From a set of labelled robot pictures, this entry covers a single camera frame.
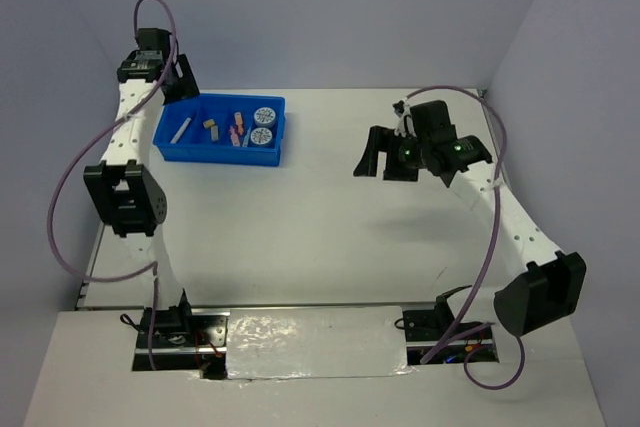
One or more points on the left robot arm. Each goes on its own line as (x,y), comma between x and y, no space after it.
(127,196)

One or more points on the pink correction tape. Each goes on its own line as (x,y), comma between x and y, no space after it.
(234,137)

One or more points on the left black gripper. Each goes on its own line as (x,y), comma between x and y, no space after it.
(185,86)

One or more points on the blue white marker pen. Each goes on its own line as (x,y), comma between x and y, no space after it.
(179,134)

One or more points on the blue compartment bin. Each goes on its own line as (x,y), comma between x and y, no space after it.
(196,145)

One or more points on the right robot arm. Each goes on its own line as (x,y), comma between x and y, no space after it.
(545,282)

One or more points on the blue correction tape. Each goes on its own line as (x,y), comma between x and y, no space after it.
(246,138)

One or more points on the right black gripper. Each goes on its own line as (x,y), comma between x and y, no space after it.
(384,139)

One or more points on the blue slime jar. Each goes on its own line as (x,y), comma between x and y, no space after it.
(261,137)
(265,117)

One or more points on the orange correction tape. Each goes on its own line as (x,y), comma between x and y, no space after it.
(239,125)

